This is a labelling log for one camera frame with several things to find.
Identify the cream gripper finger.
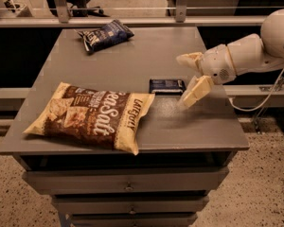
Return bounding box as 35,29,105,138
176,52,203,72
177,76,214,109

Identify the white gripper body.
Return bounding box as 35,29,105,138
200,44,237,84

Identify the blue rxbar blueberry bar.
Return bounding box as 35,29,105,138
149,79,186,95

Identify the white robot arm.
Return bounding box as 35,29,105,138
176,9,284,110

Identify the grey drawer cabinet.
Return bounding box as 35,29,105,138
0,27,248,227

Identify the blue chips bag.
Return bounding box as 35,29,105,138
78,20,134,53

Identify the brown sea salt chips bag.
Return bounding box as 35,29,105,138
26,82,155,155

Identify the metal railing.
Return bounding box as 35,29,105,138
0,0,284,27

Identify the white cable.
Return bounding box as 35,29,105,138
229,66,284,114

